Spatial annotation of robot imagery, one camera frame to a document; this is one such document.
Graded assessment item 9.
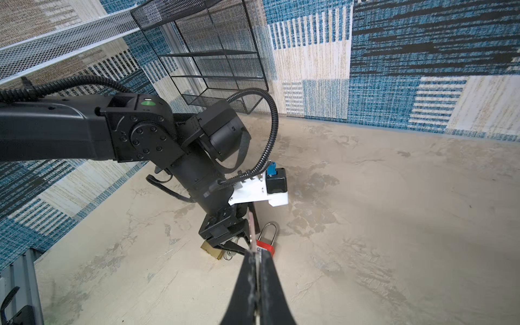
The white wire mesh basket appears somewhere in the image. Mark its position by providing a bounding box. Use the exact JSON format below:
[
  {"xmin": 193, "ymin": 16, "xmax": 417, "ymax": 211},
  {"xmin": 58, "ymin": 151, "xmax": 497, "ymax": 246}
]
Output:
[{"xmin": 1, "ymin": 9, "xmax": 139, "ymax": 83}]

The brass padlock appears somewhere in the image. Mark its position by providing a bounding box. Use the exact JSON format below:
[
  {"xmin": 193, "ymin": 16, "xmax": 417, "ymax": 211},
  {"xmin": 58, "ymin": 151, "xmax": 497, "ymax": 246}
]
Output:
[{"xmin": 200, "ymin": 241, "xmax": 236, "ymax": 261}]

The red padlock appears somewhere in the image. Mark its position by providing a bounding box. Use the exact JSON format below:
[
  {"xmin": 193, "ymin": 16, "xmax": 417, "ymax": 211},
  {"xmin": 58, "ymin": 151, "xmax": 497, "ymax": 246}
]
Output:
[{"xmin": 256, "ymin": 222, "xmax": 278, "ymax": 257}]

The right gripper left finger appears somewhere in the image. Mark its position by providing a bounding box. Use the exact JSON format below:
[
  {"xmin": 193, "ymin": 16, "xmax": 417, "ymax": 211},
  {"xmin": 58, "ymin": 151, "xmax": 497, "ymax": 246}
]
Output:
[{"xmin": 221, "ymin": 251, "xmax": 257, "ymax": 325}]

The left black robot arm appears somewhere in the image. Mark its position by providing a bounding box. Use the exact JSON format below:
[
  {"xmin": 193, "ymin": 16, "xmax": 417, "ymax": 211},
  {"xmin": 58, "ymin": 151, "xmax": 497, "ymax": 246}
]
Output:
[{"xmin": 1, "ymin": 93, "xmax": 250, "ymax": 254}]

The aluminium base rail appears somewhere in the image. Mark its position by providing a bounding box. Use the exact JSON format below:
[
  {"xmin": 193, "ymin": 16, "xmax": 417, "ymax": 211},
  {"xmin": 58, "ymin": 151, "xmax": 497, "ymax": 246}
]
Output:
[{"xmin": 1, "ymin": 249, "xmax": 44, "ymax": 324}]

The left black cable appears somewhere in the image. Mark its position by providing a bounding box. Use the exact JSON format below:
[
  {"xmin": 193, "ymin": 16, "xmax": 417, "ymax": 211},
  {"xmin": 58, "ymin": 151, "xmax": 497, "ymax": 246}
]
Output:
[{"xmin": 0, "ymin": 74, "xmax": 280, "ymax": 192}]

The black wire shelf rack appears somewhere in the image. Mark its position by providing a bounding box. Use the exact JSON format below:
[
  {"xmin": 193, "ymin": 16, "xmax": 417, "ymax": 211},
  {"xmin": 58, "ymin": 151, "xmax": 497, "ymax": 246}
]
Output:
[{"xmin": 130, "ymin": 1, "xmax": 269, "ymax": 108}]

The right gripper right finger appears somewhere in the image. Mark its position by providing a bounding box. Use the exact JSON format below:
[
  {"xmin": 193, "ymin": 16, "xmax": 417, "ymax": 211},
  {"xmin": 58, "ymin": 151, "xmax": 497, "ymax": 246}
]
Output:
[{"xmin": 257, "ymin": 250, "xmax": 296, "ymax": 324}]

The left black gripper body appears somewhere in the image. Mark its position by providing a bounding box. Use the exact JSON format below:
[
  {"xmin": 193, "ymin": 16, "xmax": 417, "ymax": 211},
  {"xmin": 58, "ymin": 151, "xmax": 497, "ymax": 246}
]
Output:
[{"xmin": 199, "ymin": 203, "xmax": 259, "ymax": 249}]

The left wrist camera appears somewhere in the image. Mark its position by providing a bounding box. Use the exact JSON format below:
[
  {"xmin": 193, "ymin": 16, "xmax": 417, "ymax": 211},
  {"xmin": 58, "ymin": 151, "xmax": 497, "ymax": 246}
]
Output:
[{"xmin": 228, "ymin": 162, "xmax": 288, "ymax": 207}]

